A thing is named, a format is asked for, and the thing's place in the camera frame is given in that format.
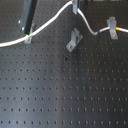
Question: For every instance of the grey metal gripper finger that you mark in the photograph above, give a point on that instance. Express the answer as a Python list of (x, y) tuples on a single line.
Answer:
[(75, 6)]

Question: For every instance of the middle metal cable clip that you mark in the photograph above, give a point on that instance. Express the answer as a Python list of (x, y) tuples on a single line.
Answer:
[(76, 37)]

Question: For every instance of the metal cable clip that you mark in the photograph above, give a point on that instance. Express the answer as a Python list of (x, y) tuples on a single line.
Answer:
[(28, 41), (112, 23), (76, 37)]

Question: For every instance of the right metal cable clip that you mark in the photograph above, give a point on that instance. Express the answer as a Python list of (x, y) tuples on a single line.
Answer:
[(112, 23)]

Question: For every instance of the dark green metal post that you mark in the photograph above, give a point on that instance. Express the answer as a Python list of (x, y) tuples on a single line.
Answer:
[(27, 15)]

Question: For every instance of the left metal cable clip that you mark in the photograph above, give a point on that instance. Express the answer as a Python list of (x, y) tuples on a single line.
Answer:
[(28, 41)]

